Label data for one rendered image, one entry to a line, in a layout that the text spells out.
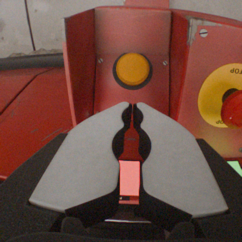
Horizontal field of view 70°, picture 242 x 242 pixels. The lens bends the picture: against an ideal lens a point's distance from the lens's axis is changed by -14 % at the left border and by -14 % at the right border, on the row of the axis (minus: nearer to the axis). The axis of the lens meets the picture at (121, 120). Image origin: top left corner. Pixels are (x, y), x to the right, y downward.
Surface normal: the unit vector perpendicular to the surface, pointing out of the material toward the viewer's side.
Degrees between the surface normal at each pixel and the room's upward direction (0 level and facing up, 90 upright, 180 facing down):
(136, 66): 35
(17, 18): 0
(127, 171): 90
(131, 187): 90
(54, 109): 90
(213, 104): 0
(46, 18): 0
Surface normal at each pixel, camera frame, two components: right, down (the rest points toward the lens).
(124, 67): -0.04, 0.01
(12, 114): 0.01, -0.81
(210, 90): -0.06, 0.58
